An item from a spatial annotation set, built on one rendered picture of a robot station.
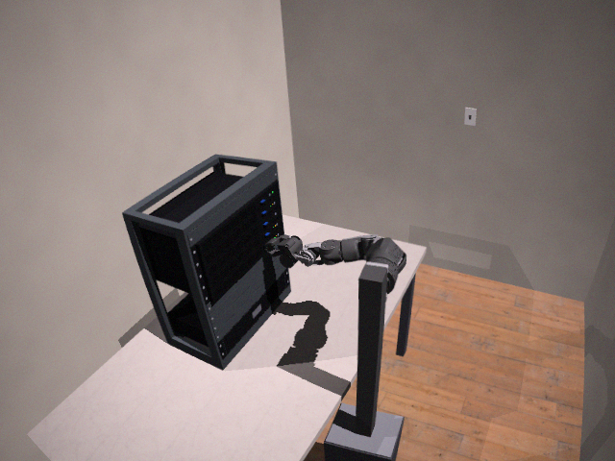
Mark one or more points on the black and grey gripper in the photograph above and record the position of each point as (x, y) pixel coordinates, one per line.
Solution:
(289, 248)

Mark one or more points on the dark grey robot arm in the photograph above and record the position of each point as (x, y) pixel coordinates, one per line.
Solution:
(334, 251)

